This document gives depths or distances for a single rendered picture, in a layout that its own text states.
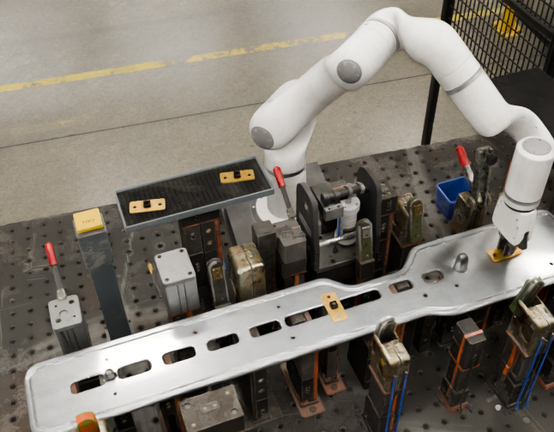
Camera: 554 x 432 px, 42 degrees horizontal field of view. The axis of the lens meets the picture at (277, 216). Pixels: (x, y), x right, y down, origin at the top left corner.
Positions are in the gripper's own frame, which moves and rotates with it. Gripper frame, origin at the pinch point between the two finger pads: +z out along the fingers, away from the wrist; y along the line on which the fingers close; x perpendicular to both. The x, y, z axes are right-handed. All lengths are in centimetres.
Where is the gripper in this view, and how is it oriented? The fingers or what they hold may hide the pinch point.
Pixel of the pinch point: (506, 245)
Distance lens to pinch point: 187.4
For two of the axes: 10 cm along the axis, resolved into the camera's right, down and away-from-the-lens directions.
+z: 0.2, 7.1, 7.0
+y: 3.5, 6.5, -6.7
